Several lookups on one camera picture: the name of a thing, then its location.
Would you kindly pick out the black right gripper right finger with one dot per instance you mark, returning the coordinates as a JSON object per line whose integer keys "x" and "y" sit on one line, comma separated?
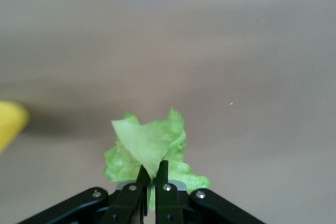
{"x": 168, "y": 205}

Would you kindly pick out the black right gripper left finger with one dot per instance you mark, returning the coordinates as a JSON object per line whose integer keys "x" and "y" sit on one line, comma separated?
{"x": 126, "y": 203}

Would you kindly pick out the green lettuce leaf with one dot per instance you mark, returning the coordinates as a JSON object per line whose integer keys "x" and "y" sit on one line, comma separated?
{"x": 147, "y": 140}

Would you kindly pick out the yellow mustard squeeze bottle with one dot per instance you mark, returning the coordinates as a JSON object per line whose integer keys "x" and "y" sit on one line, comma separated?
{"x": 10, "y": 121}

